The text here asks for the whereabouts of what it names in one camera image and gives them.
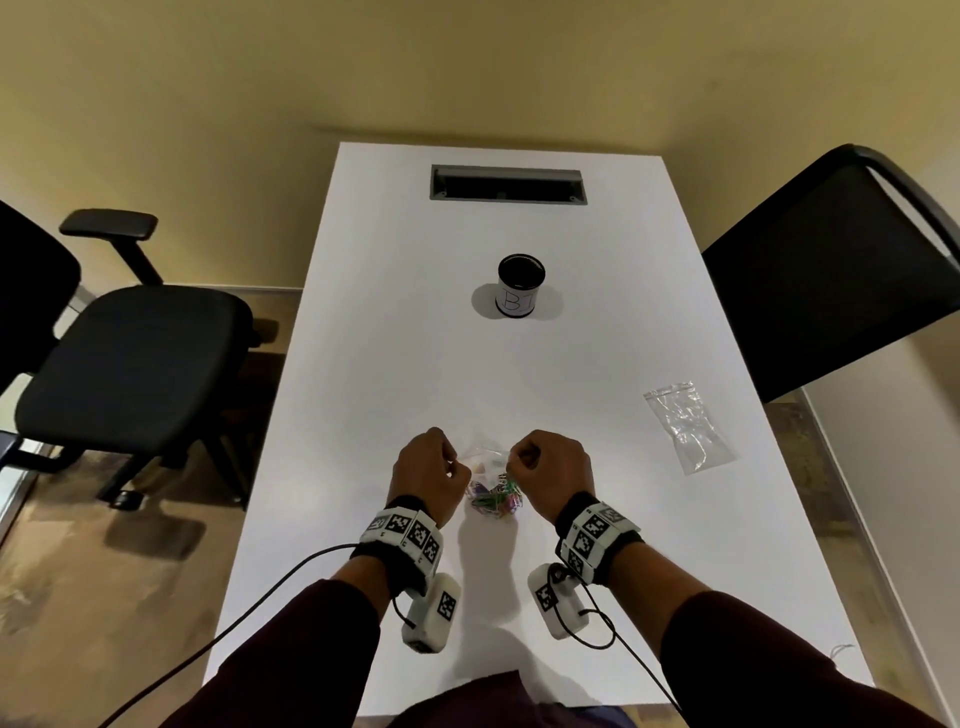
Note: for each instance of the left wrist marker band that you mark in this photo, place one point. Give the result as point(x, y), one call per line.
point(405, 532)

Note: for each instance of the person's right forearm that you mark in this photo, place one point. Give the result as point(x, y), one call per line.
point(750, 652)

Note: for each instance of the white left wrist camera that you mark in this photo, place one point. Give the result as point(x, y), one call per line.
point(433, 611)

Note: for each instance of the black chair with mesh backrest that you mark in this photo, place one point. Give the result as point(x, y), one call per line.
point(817, 277)

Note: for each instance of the clear bag of coloured paper clips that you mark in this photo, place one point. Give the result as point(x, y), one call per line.
point(491, 499)

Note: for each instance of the black cup with white label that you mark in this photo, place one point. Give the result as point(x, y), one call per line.
point(519, 296)

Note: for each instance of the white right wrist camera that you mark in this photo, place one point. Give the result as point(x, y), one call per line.
point(559, 604)

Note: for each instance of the person's right hand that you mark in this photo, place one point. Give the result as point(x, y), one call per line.
point(559, 469)

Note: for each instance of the black office chair with armrest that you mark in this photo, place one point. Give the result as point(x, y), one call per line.
point(135, 367)

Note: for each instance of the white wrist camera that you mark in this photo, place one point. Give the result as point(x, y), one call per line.
point(559, 604)
point(433, 611)

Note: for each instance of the person's left forearm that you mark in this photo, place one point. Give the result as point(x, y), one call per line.
point(300, 652)

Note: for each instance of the empty clear plastic zip bag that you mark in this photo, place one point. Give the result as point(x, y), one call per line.
point(690, 427)

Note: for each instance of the person's left hand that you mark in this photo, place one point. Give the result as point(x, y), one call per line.
point(420, 472)

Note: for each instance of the wrist marker band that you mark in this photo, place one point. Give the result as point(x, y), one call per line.
point(596, 534)
point(405, 532)

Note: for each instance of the person's left fingers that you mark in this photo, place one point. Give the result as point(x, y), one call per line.
point(453, 466)

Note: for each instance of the person's maroon clothed torso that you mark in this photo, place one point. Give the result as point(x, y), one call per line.
point(510, 701)

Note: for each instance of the person's right fingers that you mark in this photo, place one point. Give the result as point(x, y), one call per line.
point(520, 459)

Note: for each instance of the right wrist marker band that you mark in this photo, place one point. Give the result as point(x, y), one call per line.
point(596, 534)

